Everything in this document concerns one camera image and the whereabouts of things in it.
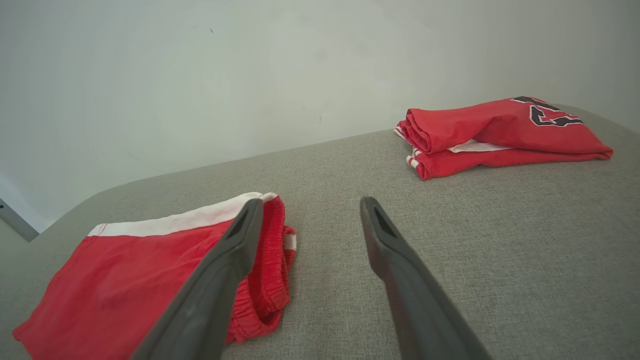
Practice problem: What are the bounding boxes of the grey metal bar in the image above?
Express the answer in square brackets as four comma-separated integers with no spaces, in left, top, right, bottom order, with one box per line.
[0,198,40,243]

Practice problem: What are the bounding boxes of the red shorts with white trim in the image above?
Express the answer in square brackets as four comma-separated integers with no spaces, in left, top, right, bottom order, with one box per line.
[12,192,297,360]

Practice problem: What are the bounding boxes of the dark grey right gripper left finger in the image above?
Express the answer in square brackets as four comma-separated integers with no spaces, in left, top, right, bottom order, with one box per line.
[131,198,264,360]

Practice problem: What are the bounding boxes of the grey fabric sofa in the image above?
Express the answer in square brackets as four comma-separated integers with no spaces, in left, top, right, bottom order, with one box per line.
[0,104,640,360]

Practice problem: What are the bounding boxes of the red numbered jersey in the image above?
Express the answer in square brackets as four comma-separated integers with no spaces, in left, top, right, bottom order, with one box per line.
[393,96,614,181]

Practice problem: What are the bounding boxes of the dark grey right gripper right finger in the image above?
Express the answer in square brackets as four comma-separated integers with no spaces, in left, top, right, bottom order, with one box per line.
[360,196,493,360]

